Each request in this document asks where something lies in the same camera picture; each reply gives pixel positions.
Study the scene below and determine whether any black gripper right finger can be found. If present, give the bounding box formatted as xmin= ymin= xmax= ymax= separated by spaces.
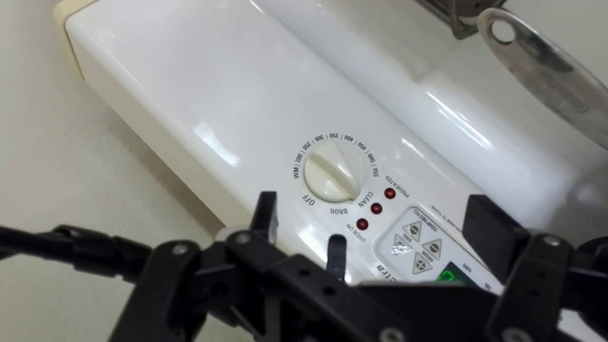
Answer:
xmin=461 ymin=194 xmax=608 ymax=342

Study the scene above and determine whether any robot arm with cable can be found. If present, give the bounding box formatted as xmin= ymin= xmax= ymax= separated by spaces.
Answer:
xmin=0 ymin=223 xmax=155 ymax=286

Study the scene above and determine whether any white oven dial knob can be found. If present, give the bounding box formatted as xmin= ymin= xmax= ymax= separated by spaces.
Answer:
xmin=301 ymin=139 xmax=370 ymax=206

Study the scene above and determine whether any white gas stove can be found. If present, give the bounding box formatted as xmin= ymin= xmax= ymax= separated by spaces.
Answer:
xmin=52 ymin=0 xmax=608 ymax=342

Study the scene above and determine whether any oven keypad green display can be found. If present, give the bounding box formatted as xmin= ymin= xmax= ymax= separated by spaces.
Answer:
xmin=372 ymin=206 xmax=505 ymax=297

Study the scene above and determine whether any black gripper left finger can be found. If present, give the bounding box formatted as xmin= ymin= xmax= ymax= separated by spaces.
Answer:
xmin=108 ymin=191 xmax=299 ymax=342

